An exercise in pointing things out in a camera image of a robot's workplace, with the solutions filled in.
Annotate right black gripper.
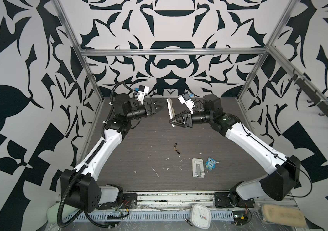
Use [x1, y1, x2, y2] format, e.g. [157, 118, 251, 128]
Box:
[171, 110, 215, 130]

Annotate white remote control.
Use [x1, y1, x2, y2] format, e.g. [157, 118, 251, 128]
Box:
[166, 98, 175, 121]

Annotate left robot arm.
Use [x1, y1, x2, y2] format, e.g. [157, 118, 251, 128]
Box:
[59, 93, 164, 212]

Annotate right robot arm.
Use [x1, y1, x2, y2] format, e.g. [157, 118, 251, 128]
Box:
[166, 93, 301, 201]

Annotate blue owl toy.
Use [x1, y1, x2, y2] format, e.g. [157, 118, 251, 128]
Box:
[205, 157, 217, 170]

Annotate silver metal phone stand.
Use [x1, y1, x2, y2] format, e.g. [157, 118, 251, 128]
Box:
[192, 158, 205, 179]

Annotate white square clock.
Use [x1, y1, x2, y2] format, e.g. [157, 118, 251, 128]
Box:
[190, 204, 212, 230]

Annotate black marker pen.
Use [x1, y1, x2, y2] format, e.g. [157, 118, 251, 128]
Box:
[185, 218, 193, 227]

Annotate small circuit board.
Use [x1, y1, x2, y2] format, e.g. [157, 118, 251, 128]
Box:
[232, 210, 251, 227]

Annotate beige sponge pad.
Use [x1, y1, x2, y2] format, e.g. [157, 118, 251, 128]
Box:
[261, 204, 307, 228]

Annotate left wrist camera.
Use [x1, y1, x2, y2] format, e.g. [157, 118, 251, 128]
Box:
[134, 85, 149, 105]

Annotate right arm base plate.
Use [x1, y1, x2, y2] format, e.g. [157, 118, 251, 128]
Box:
[214, 192, 238, 208]

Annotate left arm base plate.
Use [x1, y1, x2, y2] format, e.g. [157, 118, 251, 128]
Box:
[97, 193, 138, 210]

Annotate white slotted cable duct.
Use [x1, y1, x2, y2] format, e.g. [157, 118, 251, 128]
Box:
[75, 210, 234, 222]

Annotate black wall hook rack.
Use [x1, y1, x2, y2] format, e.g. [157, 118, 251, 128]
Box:
[289, 69, 328, 118]

